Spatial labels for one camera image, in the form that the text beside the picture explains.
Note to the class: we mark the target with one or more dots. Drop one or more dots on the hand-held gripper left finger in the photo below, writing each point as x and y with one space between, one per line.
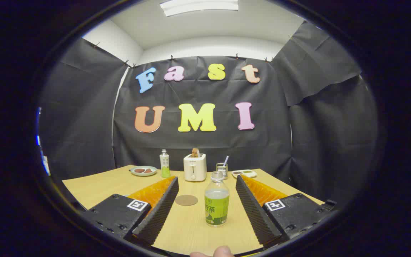
159 214

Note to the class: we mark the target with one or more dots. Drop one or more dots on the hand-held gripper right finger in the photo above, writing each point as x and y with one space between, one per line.
255 210

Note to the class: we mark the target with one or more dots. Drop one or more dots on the round brown coaster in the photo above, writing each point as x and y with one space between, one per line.
186 200

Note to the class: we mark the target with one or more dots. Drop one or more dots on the clear juice bottle green label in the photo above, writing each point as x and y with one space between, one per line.
217 210

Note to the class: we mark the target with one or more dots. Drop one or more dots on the tall slim bottle white label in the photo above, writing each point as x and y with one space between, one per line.
165 164

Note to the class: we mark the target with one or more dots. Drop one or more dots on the white divided dish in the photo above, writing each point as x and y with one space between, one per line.
244 174

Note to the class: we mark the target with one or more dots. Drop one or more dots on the pale green plate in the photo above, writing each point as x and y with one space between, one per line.
143 174

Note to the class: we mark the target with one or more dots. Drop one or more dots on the cream toaster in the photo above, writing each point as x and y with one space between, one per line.
194 169

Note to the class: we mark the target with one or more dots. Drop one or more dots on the metal spoon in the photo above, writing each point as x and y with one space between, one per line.
226 160

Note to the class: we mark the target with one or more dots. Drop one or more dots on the wooden table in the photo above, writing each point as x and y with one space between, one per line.
102 185

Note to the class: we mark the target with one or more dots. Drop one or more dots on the brown bread slice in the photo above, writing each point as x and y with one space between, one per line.
195 152

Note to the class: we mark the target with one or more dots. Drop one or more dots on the ceiling light panel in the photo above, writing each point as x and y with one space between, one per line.
198 6

